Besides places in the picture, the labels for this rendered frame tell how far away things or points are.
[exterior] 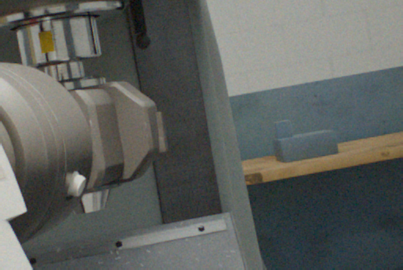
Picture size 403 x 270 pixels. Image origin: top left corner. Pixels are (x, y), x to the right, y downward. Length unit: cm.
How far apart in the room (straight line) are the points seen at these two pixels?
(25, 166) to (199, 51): 59
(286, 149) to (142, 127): 380
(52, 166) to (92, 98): 8
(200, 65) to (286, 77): 400
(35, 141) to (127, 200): 57
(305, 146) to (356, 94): 80
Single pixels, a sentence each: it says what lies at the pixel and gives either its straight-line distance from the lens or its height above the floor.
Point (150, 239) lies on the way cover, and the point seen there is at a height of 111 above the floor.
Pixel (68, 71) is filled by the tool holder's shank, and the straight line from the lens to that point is 59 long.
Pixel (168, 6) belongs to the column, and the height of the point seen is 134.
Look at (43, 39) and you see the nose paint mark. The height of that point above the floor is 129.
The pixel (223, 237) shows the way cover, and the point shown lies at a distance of 98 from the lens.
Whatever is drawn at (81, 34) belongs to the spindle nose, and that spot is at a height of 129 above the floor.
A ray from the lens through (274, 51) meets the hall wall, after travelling 497.
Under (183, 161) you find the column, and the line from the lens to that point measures 98.
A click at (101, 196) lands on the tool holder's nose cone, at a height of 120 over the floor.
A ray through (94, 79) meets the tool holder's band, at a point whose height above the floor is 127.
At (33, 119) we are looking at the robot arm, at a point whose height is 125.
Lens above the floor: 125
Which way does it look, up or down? 3 degrees down
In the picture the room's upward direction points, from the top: 10 degrees counter-clockwise
